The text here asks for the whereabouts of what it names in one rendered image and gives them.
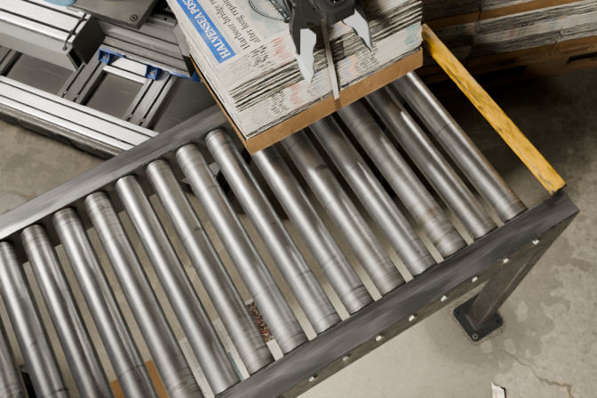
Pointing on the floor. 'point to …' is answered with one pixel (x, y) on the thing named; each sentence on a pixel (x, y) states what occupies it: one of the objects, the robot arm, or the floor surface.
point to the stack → (587, 20)
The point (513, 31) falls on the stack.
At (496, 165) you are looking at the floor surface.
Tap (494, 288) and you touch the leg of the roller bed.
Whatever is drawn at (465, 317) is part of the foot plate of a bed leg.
